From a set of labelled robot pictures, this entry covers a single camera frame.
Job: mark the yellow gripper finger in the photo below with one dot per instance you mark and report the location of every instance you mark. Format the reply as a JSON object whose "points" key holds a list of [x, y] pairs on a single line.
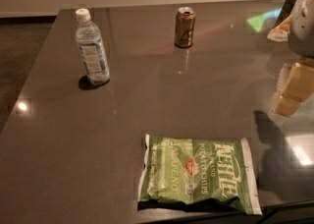
{"points": [[295, 85], [280, 33]]}

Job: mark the clear plastic water bottle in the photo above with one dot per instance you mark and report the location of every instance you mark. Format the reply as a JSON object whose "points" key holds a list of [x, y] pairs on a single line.
{"points": [[91, 48]]}

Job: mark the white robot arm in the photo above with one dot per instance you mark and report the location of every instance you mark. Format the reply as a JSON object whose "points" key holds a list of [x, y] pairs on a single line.
{"points": [[295, 25]]}

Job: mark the green jalapeno chip bag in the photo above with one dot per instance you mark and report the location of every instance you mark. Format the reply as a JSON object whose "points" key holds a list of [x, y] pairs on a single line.
{"points": [[193, 171]]}

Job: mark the brown soda can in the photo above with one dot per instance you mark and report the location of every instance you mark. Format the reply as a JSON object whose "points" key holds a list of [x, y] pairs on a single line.
{"points": [[185, 22]]}

